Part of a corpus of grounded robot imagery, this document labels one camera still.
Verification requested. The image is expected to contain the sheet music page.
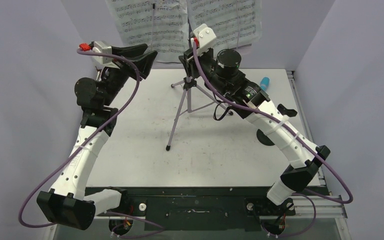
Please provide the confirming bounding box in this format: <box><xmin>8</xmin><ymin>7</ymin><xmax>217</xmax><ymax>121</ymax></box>
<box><xmin>106</xmin><ymin>0</ymin><xmax>189</xmax><ymax>64</ymax></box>
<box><xmin>186</xmin><ymin>0</ymin><xmax>262</xmax><ymax>52</ymax></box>

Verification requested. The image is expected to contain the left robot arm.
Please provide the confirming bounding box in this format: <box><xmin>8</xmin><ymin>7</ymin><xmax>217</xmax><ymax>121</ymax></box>
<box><xmin>36</xmin><ymin>41</ymin><xmax>158</xmax><ymax>230</ymax></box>

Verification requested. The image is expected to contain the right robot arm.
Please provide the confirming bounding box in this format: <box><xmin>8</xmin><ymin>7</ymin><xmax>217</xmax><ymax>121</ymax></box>
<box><xmin>178</xmin><ymin>48</ymin><xmax>331</xmax><ymax>215</ymax></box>

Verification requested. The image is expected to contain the lilac perforated music stand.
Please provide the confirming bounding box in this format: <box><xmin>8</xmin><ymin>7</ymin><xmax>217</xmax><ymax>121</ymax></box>
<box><xmin>125</xmin><ymin>0</ymin><xmax>262</xmax><ymax>152</ymax></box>

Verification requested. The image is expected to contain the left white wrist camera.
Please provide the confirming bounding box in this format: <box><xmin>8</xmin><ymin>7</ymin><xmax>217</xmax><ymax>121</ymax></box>
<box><xmin>78</xmin><ymin>41</ymin><xmax>119</xmax><ymax>69</ymax></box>

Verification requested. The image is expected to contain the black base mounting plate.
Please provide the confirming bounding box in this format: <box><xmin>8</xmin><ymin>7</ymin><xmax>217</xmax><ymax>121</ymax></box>
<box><xmin>62</xmin><ymin>186</ymin><xmax>330</xmax><ymax>232</ymax></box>

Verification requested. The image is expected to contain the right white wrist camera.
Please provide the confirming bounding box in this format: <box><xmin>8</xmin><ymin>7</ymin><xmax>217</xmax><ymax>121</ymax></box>
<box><xmin>190</xmin><ymin>23</ymin><xmax>217</xmax><ymax>57</ymax></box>

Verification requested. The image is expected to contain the blue toy microphone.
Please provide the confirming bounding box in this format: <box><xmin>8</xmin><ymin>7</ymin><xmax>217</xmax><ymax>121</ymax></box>
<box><xmin>259</xmin><ymin>76</ymin><xmax>270</xmax><ymax>92</ymax></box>

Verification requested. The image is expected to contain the black microphone desk stand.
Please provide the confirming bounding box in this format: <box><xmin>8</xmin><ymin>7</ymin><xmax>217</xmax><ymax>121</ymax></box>
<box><xmin>256</xmin><ymin>103</ymin><xmax>298</xmax><ymax>147</ymax></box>

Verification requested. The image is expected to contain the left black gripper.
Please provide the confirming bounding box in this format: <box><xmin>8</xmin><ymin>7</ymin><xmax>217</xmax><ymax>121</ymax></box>
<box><xmin>102</xmin><ymin>44</ymin><xmax>157</xmax><ymax>106</ymax></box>

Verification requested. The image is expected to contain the aluminium rail frame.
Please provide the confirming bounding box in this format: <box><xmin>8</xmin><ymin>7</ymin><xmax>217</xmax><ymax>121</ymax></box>
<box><xmin>42</xmin><ymin>196</ymin><xmax>351</xmax><ymax>240</ymax></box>

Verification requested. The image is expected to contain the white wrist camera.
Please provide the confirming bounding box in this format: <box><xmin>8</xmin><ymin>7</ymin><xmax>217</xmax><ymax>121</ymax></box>
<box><xmin>190</xmin><ymin>23</ymin><xmax>217</xmax><ymax>57</ymax></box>
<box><xmin>78</xmin><ymin>41</ymin><xmax>119</xmax><ymax>69</ymax></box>

